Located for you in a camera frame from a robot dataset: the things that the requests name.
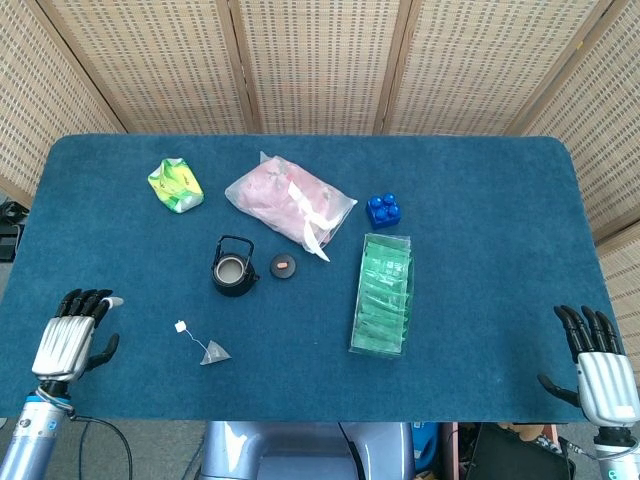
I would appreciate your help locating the black equipment on floor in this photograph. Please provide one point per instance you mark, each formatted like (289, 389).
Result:
(9, 235)

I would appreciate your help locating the woven wooden folding screen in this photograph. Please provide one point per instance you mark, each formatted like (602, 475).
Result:
(320, 65)

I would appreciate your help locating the clear box of green sachets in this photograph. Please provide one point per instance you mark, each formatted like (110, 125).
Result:
(382, 300)

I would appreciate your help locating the black case under table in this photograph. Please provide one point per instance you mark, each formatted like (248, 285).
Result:
(520, 455)

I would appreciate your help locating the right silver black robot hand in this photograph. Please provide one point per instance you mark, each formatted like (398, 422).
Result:
(605, 385)

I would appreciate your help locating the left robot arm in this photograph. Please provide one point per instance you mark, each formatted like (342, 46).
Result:
(30, 440)

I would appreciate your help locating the grey blue robot torso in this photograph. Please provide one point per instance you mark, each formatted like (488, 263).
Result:
(300, 452)

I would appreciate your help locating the blue carpet table mat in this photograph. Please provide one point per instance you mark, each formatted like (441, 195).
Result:
(475, 300)

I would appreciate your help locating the yellow green snack packet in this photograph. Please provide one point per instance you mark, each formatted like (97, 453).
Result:
(175, 186)

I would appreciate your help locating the black teapot lid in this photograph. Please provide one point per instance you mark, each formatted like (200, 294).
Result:
(282, 266)

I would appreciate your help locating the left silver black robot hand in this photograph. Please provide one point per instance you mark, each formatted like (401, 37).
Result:
(65, 345)

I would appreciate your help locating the pink cloth in zip bag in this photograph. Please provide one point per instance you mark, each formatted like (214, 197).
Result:
(280, 197)

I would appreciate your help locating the blue toy brick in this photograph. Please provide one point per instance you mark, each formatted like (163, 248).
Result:
(382, 212)

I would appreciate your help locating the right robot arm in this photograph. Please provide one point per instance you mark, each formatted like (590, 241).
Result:
(620, 457)

